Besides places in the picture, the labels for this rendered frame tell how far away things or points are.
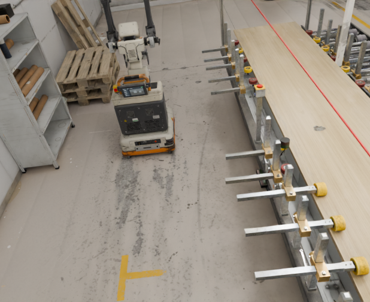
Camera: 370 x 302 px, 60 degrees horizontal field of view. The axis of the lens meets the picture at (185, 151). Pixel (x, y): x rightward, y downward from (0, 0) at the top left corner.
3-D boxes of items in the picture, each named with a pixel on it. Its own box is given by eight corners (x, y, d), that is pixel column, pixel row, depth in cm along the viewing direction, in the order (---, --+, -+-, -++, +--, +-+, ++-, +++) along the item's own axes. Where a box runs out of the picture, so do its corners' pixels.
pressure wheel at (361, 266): (357, 262, 148) (348, 254, 156) (358, 278, 149) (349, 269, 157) (370, 260, 147) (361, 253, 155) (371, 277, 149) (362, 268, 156)
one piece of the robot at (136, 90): (153, 97, 339) (149, 84, 319) (120, 101, 341) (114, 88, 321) (152, 88, 344) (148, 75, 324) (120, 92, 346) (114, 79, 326)
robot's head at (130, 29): (138, 34, 333) (136, 20, 334) (118, 36, 334) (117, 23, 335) (140, 39, 347) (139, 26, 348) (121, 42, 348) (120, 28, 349)
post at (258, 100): (255, 144, 267) (257, 96, 238) (254, 140, 270) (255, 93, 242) (261, 143, 266) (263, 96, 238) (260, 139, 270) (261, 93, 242)
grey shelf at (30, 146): (22, 173, 385) (-54, 48, 286) (44, 129, 454) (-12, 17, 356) (58, 169, 383) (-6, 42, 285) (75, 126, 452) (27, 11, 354)
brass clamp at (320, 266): (317, 282, 150) (318, 277, 147) (306, 257, 161) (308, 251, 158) (330, 281, 150) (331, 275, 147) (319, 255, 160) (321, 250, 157)
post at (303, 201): (293, 253, 192) (302, 200, 162) (291, 248, 195) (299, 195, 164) (299, 253, 192) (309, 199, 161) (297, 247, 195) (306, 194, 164)
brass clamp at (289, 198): (285, 202, 189) (286, 196, 186) (279, 185, 199) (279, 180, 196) (296, 201, 189) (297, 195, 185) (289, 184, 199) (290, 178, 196)
